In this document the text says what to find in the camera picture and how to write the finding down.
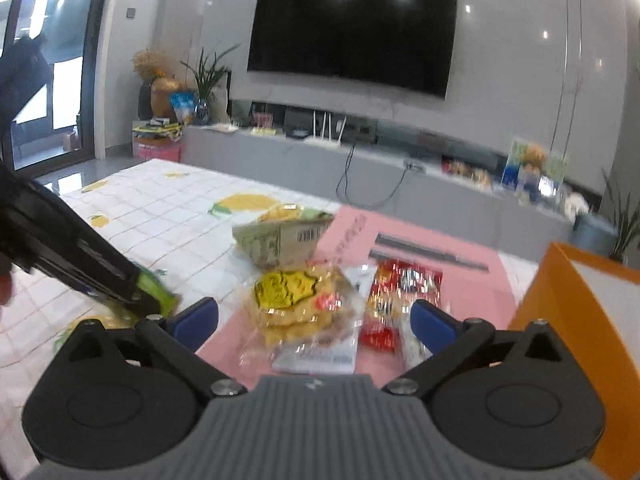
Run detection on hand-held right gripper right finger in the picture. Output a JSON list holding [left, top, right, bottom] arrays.
[[383, 299, 577, 402]]

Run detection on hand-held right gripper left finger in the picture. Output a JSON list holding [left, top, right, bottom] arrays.
[[59, 296, 248, 404]]

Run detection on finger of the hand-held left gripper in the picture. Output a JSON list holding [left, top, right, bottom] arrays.
[[75, 240, 173, 318]]

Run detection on green snack packet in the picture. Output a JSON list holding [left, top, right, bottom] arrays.
[[107, 269, 182, 323]]

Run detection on red patterned snack packet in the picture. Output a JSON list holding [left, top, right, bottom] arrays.
[[357, 259, 444, 356]]

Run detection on yellow label cookie packet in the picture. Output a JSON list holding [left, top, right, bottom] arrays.
[[240, 260, 366, 376]]

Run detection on green yellow chip bag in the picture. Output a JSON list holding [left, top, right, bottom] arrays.
[[232, 205, 335, 268]]

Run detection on orange cardboard box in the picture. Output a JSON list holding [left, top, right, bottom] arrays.
[[507, 242, 640, 480]]

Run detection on person's left hand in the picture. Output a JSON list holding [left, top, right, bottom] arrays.
[[0, 254, 16, 307]]

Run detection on pink placemat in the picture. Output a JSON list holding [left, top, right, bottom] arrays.
[[195, 205, 518, 386]]

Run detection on lemon print tablecloth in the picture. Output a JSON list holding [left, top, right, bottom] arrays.
[[0, 159, 543, 466]]

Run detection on pink storage box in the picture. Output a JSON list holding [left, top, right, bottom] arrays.
[[132, 141, 181, 163]]

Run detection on yellow black packets pile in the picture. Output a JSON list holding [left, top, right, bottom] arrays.
[[132, 119, 183, 142]]

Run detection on pile of wrapped sweets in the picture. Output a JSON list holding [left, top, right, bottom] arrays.
[[442, 157, 493, 188]]

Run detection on glass sliding door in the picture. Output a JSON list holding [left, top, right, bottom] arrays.
[[0, 0, 113, 171]]

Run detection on golden vase with dried flowers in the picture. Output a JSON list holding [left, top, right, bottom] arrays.
[[132, 49, 188, 120]]

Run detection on blue snack bag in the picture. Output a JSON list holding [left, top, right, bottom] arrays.
[[170, 92, 196, 125]]

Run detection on grey trash bin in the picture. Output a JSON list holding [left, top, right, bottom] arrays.
[[572, 212, 618, 257]]

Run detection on white round container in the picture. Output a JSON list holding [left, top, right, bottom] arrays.
[[562, 192, 591, 217]]

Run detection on grey media cabinet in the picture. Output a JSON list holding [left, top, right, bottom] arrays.
[[180, 100, 603, 248]]

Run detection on teddy bear picture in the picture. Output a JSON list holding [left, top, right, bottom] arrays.
[[502, 137, 571, 196]]

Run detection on plant in blue vase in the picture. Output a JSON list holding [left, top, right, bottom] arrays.
[[180, 45, 241, 126]]

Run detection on long leaf potted plant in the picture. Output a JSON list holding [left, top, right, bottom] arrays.
[[600, 170, 640, 263]]

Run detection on white router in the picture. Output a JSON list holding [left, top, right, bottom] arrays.
[[305, 110, 348, 147]]

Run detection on black television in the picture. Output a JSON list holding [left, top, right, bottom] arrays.
[[247, 0, 460, 100]]

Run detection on black cable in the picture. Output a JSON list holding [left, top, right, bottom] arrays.
[[336, 140, 416, 206]]

